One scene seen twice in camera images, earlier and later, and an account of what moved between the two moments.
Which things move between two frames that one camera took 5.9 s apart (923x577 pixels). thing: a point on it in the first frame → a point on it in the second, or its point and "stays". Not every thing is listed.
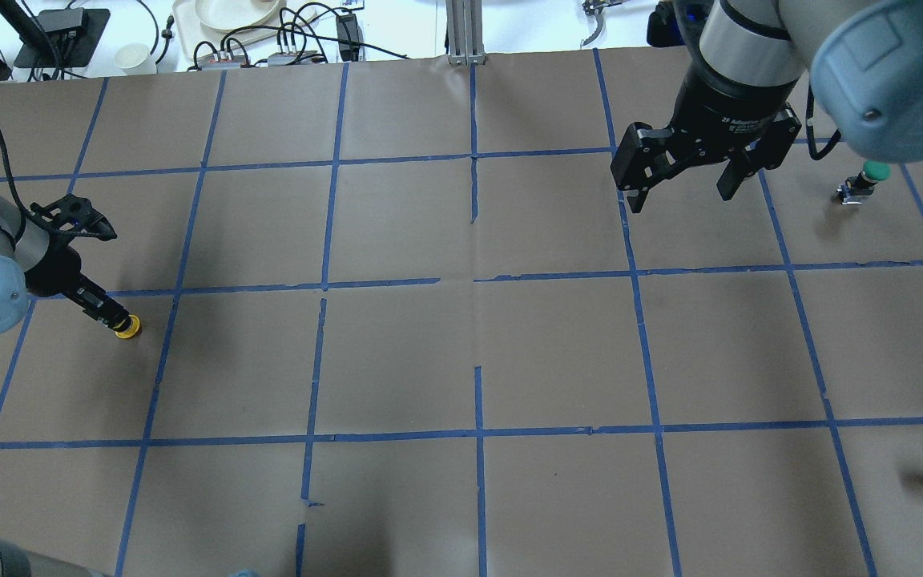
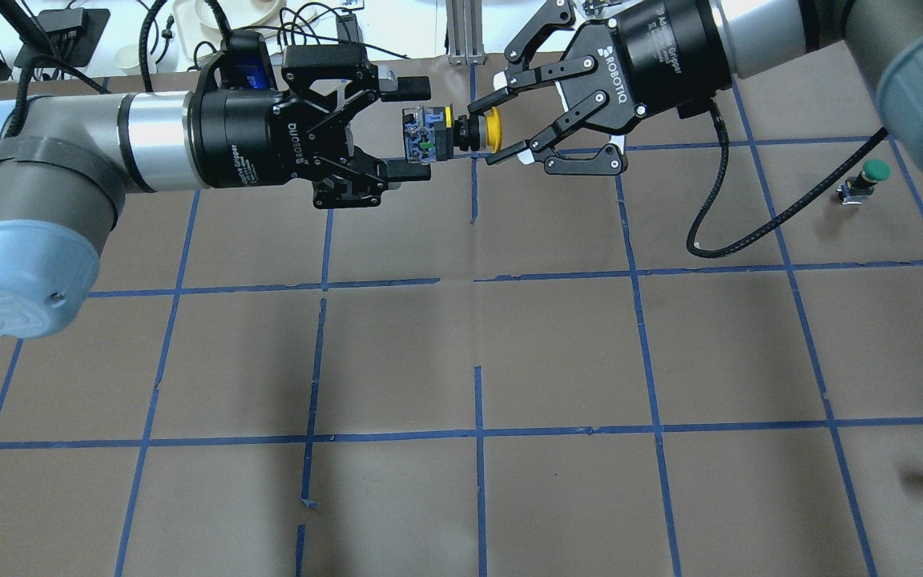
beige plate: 219,14 stays
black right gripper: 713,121 → 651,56
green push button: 857,188 stays
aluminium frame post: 465,30 stays
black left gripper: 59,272 → 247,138
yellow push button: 133,328 → 431,133
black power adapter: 349,37 stays
